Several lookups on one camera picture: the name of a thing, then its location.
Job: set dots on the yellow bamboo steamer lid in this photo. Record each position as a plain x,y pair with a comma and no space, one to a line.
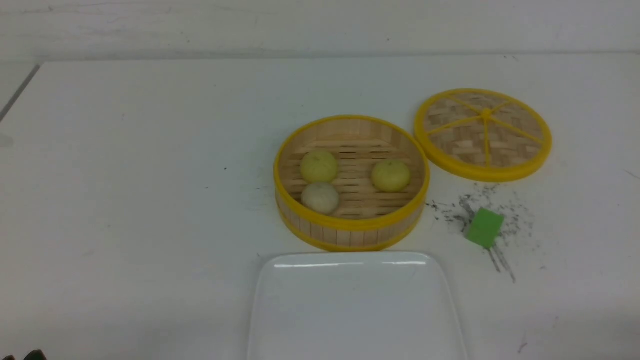
482,135

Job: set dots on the green square sticker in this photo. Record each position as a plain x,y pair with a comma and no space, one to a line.
485,228

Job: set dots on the yellow steamed bun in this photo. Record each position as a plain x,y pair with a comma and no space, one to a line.
319,166
390,175

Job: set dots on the yellow bamboo steamer basket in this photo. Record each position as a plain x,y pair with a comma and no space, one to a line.
366,219

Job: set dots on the white steamed bun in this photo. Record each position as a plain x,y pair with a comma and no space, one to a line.
321,197

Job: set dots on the white square plate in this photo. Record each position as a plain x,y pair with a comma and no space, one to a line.
371,305

